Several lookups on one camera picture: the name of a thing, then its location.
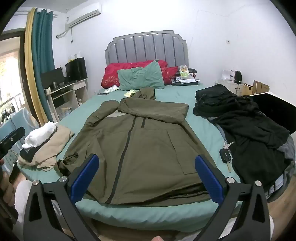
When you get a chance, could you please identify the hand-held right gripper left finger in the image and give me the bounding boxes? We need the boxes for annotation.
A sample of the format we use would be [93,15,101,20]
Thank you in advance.
[23,153,100,241]

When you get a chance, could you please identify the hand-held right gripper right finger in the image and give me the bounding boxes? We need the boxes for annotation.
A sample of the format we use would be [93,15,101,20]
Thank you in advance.
[195,154,271,241]

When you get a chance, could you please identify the olive green jacket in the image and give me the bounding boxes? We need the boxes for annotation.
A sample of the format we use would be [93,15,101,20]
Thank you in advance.
[55,88,216,208]

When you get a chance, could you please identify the beige folded clothes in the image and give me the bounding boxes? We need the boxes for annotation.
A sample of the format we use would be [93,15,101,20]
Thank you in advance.
[18,125,75,172]

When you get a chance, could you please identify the black clothes pile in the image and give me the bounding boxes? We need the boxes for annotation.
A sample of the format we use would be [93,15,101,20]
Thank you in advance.
[209,95,291,197]

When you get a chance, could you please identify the person's left hand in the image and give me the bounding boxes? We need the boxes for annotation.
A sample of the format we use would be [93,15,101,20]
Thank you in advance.
[0,160,16,209]

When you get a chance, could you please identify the light blue printed cushion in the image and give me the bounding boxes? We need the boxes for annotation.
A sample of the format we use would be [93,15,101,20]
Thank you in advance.
[0,108,38,173]

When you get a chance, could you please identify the black folded cloth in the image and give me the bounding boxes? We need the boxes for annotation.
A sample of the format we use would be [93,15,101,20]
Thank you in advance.
[20,146,40,163]

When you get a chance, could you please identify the black car key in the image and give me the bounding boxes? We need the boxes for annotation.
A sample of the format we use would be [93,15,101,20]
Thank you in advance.
[220,148,232,173]

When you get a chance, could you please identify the bed with green sheet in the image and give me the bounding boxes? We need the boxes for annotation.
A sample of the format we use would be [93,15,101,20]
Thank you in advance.
[18,81,245,226]

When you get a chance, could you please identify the person's white clothing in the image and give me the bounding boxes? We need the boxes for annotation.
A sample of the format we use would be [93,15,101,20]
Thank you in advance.
[13,179,33,229]

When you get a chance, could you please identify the window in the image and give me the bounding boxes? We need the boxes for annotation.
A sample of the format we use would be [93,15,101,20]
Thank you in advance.
[0,29,29,127]

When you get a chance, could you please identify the yellow curtain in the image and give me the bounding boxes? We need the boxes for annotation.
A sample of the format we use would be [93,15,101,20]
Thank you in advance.
[24,7,49,127]

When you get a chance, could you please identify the black monitor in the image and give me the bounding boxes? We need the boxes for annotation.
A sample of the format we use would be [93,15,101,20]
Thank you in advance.
[40,67,65,89]

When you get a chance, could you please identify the light wooden desk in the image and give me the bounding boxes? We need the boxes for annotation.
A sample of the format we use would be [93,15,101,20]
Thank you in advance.
[44,78,89,122]

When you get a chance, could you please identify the grey garment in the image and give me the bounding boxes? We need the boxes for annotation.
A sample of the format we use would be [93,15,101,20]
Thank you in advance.
[266,137,296,200]

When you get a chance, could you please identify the folded black garment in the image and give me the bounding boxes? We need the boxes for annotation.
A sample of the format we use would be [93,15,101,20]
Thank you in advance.
[193,84,259,117]

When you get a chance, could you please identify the white nightstand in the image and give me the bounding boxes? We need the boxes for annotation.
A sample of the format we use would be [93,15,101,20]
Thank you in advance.
[217,79,246,96]

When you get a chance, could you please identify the black computer tower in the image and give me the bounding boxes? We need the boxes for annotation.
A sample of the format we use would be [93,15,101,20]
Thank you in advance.
[65,57,88,81]

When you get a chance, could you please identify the flat dark box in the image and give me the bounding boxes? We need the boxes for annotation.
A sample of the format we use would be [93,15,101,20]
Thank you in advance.
[172,79,201,87]

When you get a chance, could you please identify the black panel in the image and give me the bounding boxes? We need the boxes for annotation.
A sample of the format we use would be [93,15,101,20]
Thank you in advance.
[257,91,296,135]

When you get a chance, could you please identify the cardboard boxes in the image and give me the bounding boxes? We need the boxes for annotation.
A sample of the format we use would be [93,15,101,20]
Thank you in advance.
[242,80,270,96]

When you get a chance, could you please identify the red embroidered pillow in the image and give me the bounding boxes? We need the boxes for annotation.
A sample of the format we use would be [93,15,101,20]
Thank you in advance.
[163,67,179,84]
[101,60,168,88]

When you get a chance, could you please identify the white box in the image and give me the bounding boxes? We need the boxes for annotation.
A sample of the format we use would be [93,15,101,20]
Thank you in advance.
[221,70,236,81]

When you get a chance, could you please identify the snack bag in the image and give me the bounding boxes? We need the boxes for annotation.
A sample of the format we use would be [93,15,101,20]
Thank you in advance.
[178,65,190,78]

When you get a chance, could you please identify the green pillow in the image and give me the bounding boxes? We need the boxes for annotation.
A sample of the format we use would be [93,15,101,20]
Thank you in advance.
[117,59,165,91]

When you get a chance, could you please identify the grey padded headboard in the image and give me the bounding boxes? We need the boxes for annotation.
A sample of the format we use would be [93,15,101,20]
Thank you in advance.
[105,30,189,68]

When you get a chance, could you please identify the white air conditioner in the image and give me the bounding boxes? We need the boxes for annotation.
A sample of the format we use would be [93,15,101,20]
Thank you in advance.
[65,2,102,29]

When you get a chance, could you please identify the white air conditioner hose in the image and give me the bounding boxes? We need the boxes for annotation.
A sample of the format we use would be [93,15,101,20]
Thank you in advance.
[56,25,73,39]

